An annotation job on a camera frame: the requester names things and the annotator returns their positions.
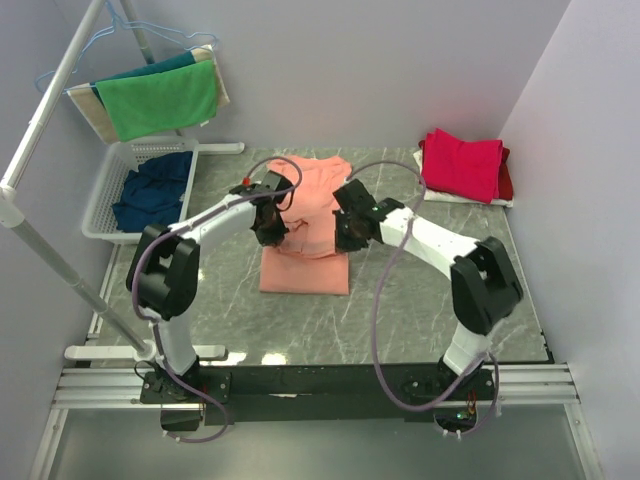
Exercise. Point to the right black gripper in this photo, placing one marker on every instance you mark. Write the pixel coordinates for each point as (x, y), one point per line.
(343, 244)

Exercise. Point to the navy blue t shirt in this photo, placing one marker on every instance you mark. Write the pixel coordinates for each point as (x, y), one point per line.
(154, 193)

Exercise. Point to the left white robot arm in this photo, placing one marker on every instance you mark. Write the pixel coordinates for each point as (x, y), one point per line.
(163, 277)

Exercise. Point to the folded magenta t shirt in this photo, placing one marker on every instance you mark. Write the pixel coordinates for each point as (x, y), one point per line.
(463, 168)

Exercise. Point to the salmon pink t shirt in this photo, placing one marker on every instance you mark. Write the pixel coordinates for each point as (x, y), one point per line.
(306, 262)

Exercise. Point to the teal towel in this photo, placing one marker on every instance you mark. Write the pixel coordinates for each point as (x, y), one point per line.
(176, 62)

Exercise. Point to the beige towel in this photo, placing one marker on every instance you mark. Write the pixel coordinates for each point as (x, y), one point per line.
(95, 113)

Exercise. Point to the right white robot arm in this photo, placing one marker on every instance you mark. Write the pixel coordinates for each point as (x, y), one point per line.
(484, 286)

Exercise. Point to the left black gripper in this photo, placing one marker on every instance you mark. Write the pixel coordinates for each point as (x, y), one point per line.
(274, 237)

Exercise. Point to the folded white t shirt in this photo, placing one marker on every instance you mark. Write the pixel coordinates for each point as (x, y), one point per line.
(435, 196)

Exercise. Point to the green towel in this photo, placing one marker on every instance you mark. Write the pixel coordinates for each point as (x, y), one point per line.
(143, 105)

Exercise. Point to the blue wire hanger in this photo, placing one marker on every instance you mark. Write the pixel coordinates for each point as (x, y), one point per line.
(127, 20)

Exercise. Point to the aluminium rail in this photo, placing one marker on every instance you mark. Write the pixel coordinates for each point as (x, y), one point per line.
(119, 388)

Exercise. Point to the black base beam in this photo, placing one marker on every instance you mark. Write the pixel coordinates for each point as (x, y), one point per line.
(300, 393)

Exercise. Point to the white plastic laundry basket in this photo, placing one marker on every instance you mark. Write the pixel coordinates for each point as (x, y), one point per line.
(99, 221)

